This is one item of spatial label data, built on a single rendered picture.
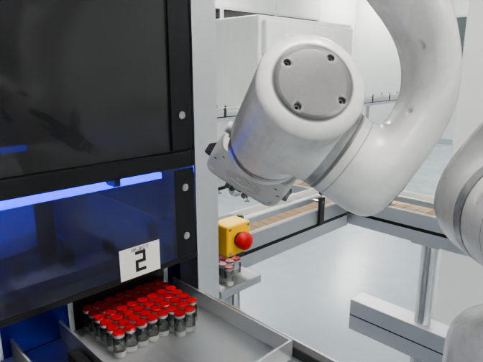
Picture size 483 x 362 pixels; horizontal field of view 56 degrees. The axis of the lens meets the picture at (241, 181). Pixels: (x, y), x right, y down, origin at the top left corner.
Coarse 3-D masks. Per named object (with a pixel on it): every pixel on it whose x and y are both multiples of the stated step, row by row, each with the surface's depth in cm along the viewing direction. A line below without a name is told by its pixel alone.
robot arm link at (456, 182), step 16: (480, 128) 46; (464, 144) 48; (480, 144) 46; (464, 160) 47; (480, 160) 45; (448, 176) 48; (464, 176) 45; (480, 176) 43; (448, 192) 47; (464, 192) 44; (448, 208) 46; (448, 224) 47
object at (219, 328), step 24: (192, 288) 96; (216, 312) 91; (240, 312) 86; (72, 336) 79; (168, 336) 84; (192, 336) 84; (216, 336) 84; (240, 336) 84; (264, 336) 82; (96, 360) 73; (120, 360) 77; (144, 360) 77; (168, 360) 77; (192, 360) 77; (216, 360) 77; (240, 360) 77; (264, 360) 72; (288, 360) 77
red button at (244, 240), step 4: (244, 232) 99; (240, 236) 98; (244, 236) 98; (248, 236) 99; (236, 240) 99; (240, 240) 98; (244, 240) 98; (248, 240) 99; (252, 240) 100; (236, 244) 99; (240, 244) 98; (244, 244) 98; (248, 244) 99; (240, 248) 99; (244, 248) 99; (248, 248) 99
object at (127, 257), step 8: (136, 248) 82; (144, 248) 84; (152, 248) 85; (120, 256) 80; (128, 256) 82; (136, 256) 83; (152, 256) 85; (120, 264) 81; (128, 264) 82; (144, 264) 84; (152, 264) 86; (120, 272) 81; (128, 272) 82; (136, 272) 83; (144, 272) 85
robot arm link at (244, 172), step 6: (228, 126) 45; (228, 132) 46; (228, 144) 46; (228, 150) 46; (234, 156) 44; (234, 162) 45; (240, 168) 45; (246, 174) 45; (252, 174) 44; (252, 180) 46; (258, 180) 45; (264, 180) 45; (270, 180) 44; (276, 180) 44; (282, 180) 45
